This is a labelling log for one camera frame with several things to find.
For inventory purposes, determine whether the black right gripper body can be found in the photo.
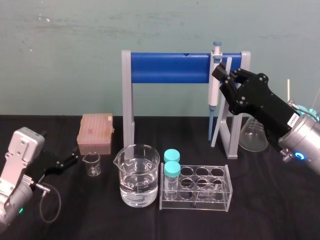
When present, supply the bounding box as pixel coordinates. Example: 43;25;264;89
219;72;301;151

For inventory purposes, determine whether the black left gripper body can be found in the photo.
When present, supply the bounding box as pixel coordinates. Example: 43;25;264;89
26;149;65;185

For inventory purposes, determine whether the small empty glass beaker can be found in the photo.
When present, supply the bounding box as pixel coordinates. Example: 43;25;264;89
81;152;102;178

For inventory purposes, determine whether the white pipette with blue tip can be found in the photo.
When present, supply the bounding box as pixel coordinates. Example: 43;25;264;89
207;40;224;145

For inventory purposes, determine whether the translucent pipette tip box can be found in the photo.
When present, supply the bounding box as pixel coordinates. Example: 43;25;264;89
76;113;115;156

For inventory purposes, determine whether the clear glass conical flask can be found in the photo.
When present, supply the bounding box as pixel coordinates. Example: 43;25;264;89
238;113;270;153

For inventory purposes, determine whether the grey and blue pipette stand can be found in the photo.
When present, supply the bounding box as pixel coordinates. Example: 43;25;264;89
121;49;251;160

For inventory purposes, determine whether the teal plastic object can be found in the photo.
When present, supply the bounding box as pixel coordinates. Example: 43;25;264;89
297;104;320;124

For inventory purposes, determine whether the black table cloth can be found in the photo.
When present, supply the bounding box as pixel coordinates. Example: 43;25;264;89
0;114;320;240

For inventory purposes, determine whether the large glass beaker with water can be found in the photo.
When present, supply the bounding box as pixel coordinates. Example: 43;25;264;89
112;143;161;208

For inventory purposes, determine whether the clear tube with teal cap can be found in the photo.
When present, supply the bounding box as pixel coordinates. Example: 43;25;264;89
163;148;181;166
163;160;182;201

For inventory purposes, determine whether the clear acrylic tube rack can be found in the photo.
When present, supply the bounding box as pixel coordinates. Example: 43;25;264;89
158;162;234;212

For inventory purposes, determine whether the thin dark gripper cable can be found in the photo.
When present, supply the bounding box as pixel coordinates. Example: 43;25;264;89
34;183;62;224

